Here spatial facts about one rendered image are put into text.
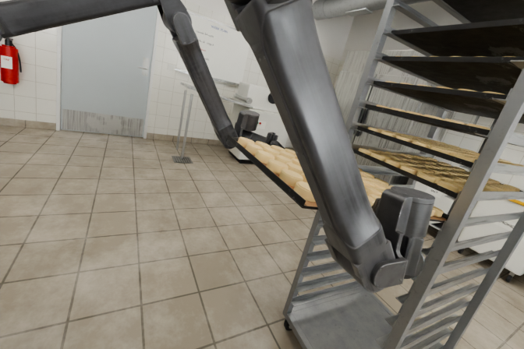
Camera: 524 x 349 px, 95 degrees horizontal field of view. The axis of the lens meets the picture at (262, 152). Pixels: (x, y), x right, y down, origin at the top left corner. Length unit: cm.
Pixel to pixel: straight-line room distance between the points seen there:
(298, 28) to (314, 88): 5
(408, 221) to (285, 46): 29
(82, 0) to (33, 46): 348
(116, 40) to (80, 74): 65
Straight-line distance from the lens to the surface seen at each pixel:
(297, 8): 24
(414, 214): 40
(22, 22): 70
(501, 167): 99
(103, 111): 416
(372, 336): 163
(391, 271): 38
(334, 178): 28
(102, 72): 408
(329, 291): 157
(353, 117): 103
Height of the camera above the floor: 120
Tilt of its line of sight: 15 degrees down
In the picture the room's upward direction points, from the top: 14 degrees clockwise
